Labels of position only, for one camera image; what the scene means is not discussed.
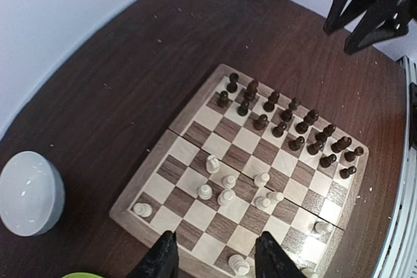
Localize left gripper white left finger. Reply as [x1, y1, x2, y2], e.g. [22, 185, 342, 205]
[126, 230, 179, 278]

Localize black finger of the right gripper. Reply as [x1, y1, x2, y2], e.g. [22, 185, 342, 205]
[324, 0, 410, 53]

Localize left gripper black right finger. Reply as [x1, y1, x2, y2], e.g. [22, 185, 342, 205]
[255, 231, 306, 278]

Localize wooden chess board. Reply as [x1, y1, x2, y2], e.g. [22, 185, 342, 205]
[110, 64, 369, 277]

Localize white pawn on board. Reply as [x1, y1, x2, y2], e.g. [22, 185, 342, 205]
[314, 221, 334, 234]

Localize white knight chess piece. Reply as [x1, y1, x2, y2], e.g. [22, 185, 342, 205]
[205, 154, 220, 174]

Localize white corner rook piece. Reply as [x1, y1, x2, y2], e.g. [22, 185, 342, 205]
[132, 202, 152, 218]

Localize green plastic plate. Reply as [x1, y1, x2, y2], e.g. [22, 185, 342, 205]
[62, 271, 102, 278]

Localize white ceramic bowl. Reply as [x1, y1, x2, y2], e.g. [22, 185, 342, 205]
[1, 151, 65, 237]

